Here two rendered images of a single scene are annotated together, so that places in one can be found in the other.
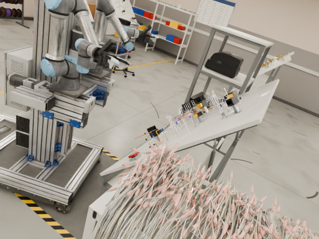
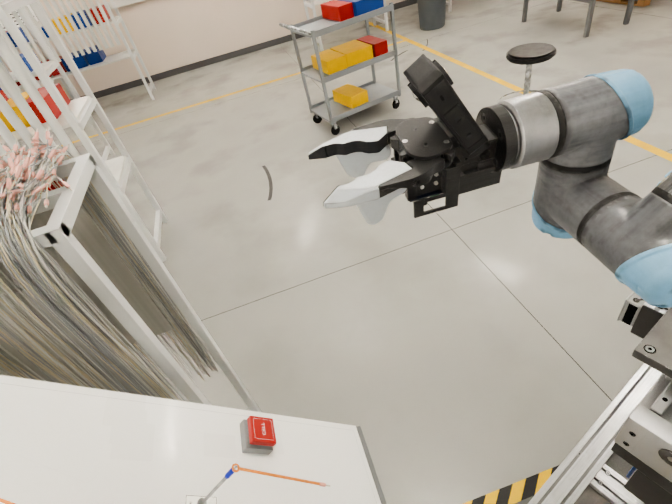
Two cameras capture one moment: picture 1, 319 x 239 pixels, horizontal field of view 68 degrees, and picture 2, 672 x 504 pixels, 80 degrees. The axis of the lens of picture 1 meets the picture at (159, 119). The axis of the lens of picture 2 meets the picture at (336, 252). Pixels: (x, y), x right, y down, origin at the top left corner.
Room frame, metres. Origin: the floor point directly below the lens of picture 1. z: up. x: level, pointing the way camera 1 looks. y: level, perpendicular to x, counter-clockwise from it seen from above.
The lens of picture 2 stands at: (1.56, 0.09, 1.79)
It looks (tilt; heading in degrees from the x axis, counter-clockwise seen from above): 41 degrees down; 152
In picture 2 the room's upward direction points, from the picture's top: 15 degrees counter-clockwise
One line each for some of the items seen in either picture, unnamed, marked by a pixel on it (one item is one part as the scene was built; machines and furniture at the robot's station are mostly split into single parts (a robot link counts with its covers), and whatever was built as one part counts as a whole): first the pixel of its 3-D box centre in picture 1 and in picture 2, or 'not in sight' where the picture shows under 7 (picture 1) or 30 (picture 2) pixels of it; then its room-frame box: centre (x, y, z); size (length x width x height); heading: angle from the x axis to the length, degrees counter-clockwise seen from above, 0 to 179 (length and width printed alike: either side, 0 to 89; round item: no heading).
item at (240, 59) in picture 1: (224, 62); not in sight; (2.39, -0.43, 1.56); 0.30 x 0.23 x 0.19; 70
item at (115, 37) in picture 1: (121, 39); not in sight; (6.96, 1.79, 0.54); 0.99 x 0.50 x 1.08; 163
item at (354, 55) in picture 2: not in sight; (342, 66); (-1.88, 2.52, 0.54); 0.99 x 0.50 x 1.08; 81
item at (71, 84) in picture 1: (69, 80); not in sight; (1.60, 0.73, 1.21); 0.15 x 0.15 x 0.10
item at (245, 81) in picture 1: (209, 117); not in sight; (2.47, -0.52, 0.93); 0.61 x 0.50 x 1.85; 158
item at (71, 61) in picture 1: (70, 65); not in sight; (1.59, 0.73, 1.33); 0.13 x 0.12 x 0.14; 154
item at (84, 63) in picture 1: (85, 63); (575, 196); (1.38, 0.54, 1.46); 0.11 x 0.08 x 0.11; 154
